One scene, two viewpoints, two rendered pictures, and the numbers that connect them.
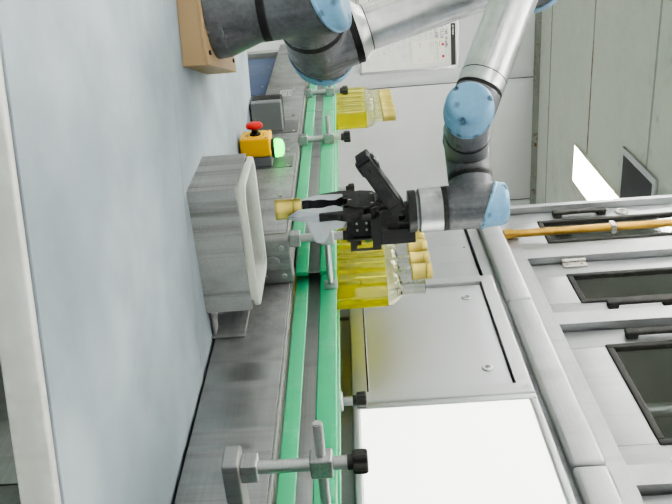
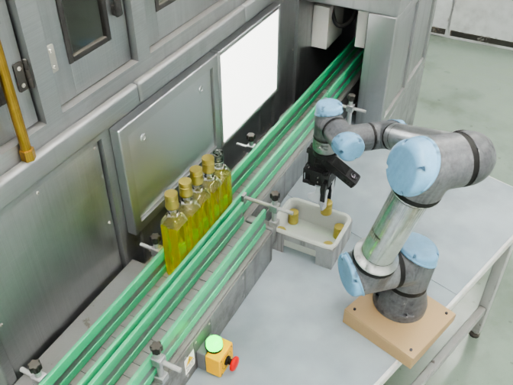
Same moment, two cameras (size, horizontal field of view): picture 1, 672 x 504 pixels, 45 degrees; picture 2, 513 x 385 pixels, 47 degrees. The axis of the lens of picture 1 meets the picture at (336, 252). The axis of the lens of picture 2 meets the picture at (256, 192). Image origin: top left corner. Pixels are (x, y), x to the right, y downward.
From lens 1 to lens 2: 2.82 m
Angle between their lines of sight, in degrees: 116
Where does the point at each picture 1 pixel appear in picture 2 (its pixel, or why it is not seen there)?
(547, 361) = (195, 52)
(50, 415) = not seen: hidden behind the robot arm
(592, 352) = (162, 21)
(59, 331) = not seen: hidden behind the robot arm
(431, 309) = (156, 155)
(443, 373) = (203, 113)
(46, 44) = (478, 188)
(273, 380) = (292, 164)
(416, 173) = not seen: outside the picture
